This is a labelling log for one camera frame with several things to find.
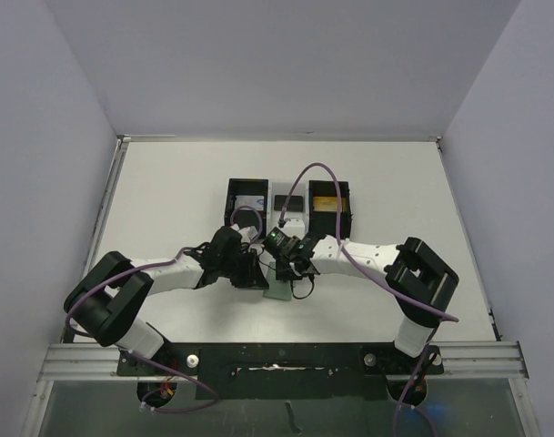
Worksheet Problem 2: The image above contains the green leather card holder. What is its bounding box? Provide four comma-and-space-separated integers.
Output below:
263, 262, 293, 301

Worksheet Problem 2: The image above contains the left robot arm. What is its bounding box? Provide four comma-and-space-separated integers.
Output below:
64, 225, 268, 359

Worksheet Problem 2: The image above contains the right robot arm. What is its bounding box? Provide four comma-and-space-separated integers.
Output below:
262, 228, 459, 358

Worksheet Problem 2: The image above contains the black card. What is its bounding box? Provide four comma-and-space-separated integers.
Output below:
273, 195, 305, 213

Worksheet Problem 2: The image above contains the silver blue card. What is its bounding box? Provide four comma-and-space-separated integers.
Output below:
235, 195, 265, 211

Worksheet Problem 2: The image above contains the gold card in bin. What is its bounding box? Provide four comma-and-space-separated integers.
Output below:
313, 196, 348, 213

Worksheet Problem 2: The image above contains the black left bin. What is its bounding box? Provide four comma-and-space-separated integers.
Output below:
224, 178, 268, 238

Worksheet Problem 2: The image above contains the black bin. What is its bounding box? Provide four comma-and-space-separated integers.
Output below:
308, 180, 352, 239
224, 178, 268, 238

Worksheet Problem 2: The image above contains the black right bin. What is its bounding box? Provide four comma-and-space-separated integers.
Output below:
308, 180, 352, 239

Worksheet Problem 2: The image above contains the white middle bin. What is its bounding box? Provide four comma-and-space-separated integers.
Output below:
267, 179, 309, 239

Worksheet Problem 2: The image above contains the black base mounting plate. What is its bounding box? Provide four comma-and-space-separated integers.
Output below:
116, 342, 444, 405

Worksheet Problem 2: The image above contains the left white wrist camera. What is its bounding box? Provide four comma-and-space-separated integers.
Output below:
237, 226, 261, 244

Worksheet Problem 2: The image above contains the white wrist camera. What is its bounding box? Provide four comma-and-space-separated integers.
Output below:
237, 226, 261, 244
282, 218, 306, 239

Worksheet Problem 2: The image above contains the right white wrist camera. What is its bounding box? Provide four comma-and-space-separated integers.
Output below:
282, 218, 306, 239

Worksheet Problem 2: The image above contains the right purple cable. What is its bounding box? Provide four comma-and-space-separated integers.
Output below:
278, 162, 459, 322

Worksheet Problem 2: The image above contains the aluminium front rail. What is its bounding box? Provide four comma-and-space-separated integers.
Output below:
37, 341, 529, 381

